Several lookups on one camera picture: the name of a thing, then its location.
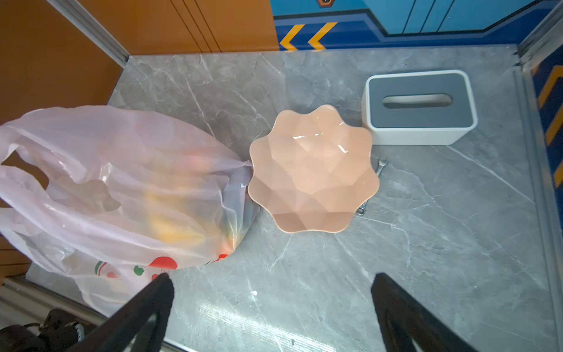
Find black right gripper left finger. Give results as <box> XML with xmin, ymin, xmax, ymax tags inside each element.
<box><xmin>70</xmin><ymin>274</ymin><xmax>174</xmax><ymax>351</ymax></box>

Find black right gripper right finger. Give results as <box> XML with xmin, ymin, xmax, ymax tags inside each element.
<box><xmin>371</xmin><ymin>272</ymin><xmax>476</xmax><ymax>352</ymax></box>

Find pink plastic bag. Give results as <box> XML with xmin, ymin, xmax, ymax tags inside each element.
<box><xmin>1</xmin><ymin>106</ymin><xmax>258</xmax><ymax>316</ymax></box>

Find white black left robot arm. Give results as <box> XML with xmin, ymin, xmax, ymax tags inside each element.
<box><xmin>1</xmin><ymin>308</ymin><xmax>97</xmax><ymax>351</ymax></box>

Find silver combination wrench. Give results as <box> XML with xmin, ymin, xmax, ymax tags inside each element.
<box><xmin>355</xmin><ymin>156</ymin><xmax>390</xmax><ymax>216</ymax></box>

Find beige fruit plate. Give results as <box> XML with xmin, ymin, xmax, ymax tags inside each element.
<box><xmin>248</xmin><ymin>105</ymin><xmax>380</xmax><ymax>233</ymax></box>

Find white grey tissue box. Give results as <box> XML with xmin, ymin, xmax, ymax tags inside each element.
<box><xmin>362</xmin><ymin>70</ymin><xmax>478</xmax><ymax>146</ymax></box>

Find aluminium corner post right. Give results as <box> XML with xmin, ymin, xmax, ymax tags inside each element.
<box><xmin>518</xmin><ymin>1</ymin><xmax>562</xmax><ymax>71</ymax></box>

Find aluminium corner post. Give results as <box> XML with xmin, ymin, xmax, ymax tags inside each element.
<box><xmin>47</xmin><ymin>0</ymin><xmax>130</xmax><ymax>68</ymax></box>
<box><xmin>518</xmin><ymin>1</ymin><xmax>562</xmax><ymax>71</ymax></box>

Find aluminium corner post left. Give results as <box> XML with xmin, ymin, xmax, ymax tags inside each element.
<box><xmin>47</xmin><ymin>0</ymin><xmax>130</xmax><ymax>68</ymax></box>

